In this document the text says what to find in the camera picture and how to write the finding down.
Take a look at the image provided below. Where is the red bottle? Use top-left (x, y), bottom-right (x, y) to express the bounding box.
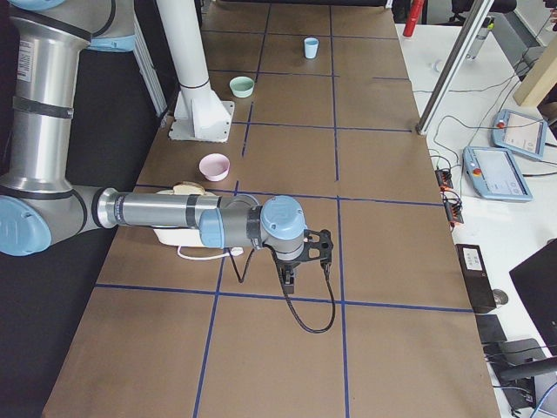
top-left (402, 0), bottom-right (426, 38)

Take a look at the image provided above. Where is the black laptop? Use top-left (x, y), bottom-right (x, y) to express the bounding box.
top-left (510, 246), bottom-right (556, 354)

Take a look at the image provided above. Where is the light blue cup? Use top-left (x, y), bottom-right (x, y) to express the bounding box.
top-left (304, 37), bottom-right (319, 59)

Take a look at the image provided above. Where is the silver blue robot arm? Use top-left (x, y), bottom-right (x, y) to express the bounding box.
top-left (1, 1), bottom-right (310, 291)

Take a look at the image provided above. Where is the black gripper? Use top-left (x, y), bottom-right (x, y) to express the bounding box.
top-left (275, 259), bottom-right (300, 293)

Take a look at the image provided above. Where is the white mounting pillar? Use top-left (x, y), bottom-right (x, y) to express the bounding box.
top-left (157, 0), bottom-right (235, 143)

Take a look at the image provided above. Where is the teach pendant tablet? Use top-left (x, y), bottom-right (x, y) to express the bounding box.
top-left (492, 109), bottom-right (547, 160)
top-left (462, 146), bottom-right (533, 202)

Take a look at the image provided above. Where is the aluminium frame post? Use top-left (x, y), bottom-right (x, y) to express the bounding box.
top-left (416, 0), bottom-right (493, 136)

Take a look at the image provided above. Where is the black box on desk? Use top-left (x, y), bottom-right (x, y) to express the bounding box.
top-left (455, 244), bottom-right (496, 314)

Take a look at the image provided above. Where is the pink bowl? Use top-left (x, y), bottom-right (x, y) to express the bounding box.
top-left (198, 153), bottom-right (231, 182)

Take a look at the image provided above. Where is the green bowl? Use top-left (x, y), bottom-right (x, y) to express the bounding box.
top-left (229, 76), bottom-right (255, 98)

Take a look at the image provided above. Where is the far teach pendant tablet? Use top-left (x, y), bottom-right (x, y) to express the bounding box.
top-left (492, 109), bottom-right (547, 160)

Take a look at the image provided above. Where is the near teach pendant tablet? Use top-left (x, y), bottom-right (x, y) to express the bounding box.
top-left (462, 146), bottom-right (533, 202)

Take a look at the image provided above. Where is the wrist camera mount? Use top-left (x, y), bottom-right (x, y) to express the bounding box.
top-left (302, 229), bottom-right (333, 268)

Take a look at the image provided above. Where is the white toaster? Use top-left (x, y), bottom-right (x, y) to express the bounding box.
top-left (153, 181), bottom-right (216, 247)

